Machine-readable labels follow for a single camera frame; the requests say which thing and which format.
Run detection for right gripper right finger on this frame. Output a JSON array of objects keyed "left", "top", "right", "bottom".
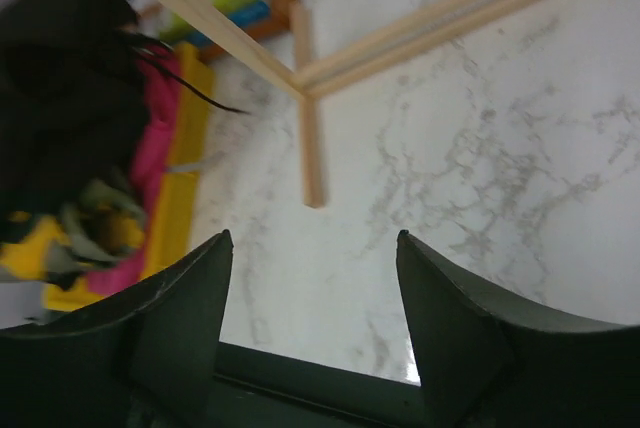
[{"left": 396, "top": 231, "right": 639, "bottom": 427}]

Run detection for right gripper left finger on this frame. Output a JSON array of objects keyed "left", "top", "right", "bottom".
[{"left": 1, "top": 230, "right": 233, "bottom": 427}]

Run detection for black trousers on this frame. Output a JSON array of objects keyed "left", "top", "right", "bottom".
[{"left": 0, "top": 0, "right": 251, "bottom": 244}]

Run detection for pink trousers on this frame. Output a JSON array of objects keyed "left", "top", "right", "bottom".
[{"left": 87, "top": 47, "right": 181, "bottom": 296}]

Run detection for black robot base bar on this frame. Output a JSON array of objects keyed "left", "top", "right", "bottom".
[{"left": 129, "top": 342, "right": 427, "bottom": 427}]

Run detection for yellow plastic tray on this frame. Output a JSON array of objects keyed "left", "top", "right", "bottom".
[{"left": 42, "top": 42, "right": 216, "bottom": 312}]

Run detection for wooden clothes rack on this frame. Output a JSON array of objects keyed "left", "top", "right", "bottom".
[{"left": 158, "top": 0, "right": 542, "bottom": 208}]

